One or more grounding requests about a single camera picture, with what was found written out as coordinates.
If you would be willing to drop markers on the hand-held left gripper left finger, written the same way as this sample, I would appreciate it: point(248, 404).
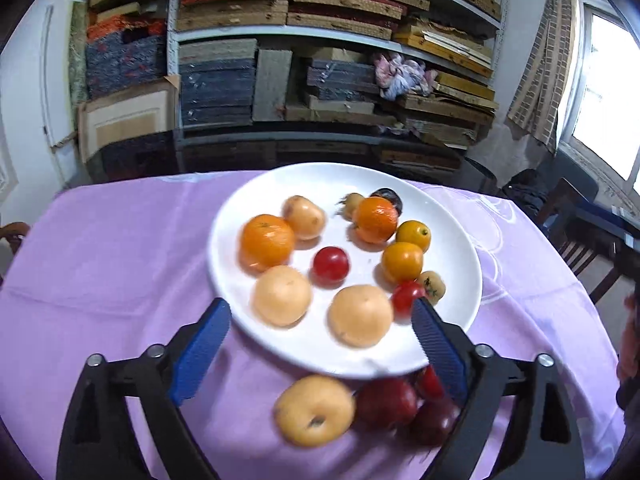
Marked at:
point(200, 350)

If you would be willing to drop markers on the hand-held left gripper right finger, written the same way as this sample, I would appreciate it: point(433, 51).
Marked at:
point(440, 345)

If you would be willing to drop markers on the small red cherry tomato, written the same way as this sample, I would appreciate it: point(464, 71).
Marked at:
point(406, 297)

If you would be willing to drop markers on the brown longan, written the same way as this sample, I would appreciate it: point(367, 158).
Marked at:
point(432, 286)
point(352, 203)

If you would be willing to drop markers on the dark purple plum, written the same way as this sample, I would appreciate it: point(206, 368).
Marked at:
point(434, 421)

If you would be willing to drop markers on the white oval plate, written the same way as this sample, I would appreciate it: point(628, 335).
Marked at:
point(455, 270)

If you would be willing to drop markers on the red plum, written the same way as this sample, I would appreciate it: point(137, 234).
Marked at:
point(386, 402)

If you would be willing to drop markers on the orange yellow tomato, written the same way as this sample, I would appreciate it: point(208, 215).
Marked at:
point(402, 261)
point(414, 235)

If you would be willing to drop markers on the orange mandarin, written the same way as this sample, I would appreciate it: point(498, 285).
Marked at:
point(267, 240)
point(376, 220)

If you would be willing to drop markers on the dark water chestnut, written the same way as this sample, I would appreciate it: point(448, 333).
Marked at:
point(390, 196)

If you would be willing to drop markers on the person's right hand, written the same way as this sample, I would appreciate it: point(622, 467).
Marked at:
point(631, 360)

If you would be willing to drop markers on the purple printed tablecloth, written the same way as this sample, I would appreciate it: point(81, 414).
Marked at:
point(125, 260)

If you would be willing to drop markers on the dark clothing pile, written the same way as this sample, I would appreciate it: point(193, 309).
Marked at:
point(525, 195)

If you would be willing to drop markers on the dark wooden chair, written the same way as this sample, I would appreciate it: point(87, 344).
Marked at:
point(570, 230)

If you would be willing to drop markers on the torn brown cardboard boxes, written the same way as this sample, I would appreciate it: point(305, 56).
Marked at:
point(425, 157)

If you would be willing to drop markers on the light brown wooden chair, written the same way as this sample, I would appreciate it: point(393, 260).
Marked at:
point(12, 235)

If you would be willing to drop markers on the open cardboard box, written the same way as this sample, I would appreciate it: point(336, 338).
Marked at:
point(127, 120)

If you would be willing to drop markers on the stack of dark blue boxes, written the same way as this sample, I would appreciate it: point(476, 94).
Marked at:
point(217, 90)

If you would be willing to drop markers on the pink white cloth bundle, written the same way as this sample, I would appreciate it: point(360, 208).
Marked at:
point(402, 75)

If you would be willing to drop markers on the olive green upright box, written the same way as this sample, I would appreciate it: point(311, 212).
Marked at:
point(272, 85)

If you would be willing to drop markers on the stack of dark grey boxes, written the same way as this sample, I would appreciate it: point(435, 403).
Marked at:
point(340, 82)

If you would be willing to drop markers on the checkered beige curtain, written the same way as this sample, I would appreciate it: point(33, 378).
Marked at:
point(542, 70)

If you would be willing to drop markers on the stack of blue patterned boxes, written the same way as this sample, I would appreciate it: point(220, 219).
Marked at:
point(122, 65)

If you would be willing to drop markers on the stack of yellow wooden boxes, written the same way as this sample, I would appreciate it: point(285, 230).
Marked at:
point(450, 47)

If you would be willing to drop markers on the white narrow door panel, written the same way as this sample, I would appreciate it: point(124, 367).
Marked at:
point(50, 85)

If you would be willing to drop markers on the white framed window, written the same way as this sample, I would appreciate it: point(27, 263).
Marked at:
point(605, 85)

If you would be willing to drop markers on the green marbled panel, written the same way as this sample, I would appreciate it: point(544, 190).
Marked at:
point(77, 60)

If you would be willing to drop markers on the grey metal shelf rack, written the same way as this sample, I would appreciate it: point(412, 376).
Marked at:
point(300, 35)

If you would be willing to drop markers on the orange red patterned boxes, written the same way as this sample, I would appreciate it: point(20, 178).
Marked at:
point(125, 27)

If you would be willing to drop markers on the stack of tan woven boxes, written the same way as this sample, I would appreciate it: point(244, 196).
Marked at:
point(340, 22)

